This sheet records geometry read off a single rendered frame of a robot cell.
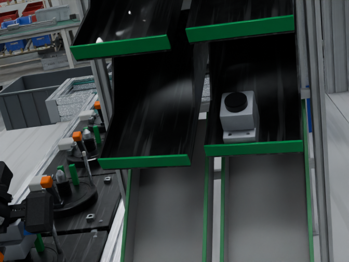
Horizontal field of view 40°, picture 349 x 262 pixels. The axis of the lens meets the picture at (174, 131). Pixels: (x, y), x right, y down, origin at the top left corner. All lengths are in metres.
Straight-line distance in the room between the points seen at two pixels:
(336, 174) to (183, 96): 0.64
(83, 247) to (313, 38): 0.56
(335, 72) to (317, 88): 1.10
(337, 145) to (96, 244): 0.79
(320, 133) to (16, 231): 0.52
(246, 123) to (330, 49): 1.22
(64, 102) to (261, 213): 1.39
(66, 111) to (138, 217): 1.30
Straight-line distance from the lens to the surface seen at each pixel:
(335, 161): 1.36
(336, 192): 1.21
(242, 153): 0.65
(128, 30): 0.66
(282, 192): 0.77
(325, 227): 0.87
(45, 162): 1.41
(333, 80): 1.87
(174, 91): 0.76
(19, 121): 2.91
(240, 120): 0.63
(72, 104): 2.02
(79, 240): 0.97
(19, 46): 8.19
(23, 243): 0.86
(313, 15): 0.73
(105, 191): 1.12
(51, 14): 6.25
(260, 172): 0.78
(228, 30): 0.60
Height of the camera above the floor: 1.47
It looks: 21 degrees down
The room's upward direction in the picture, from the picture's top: 10 degrees counter-clockwise
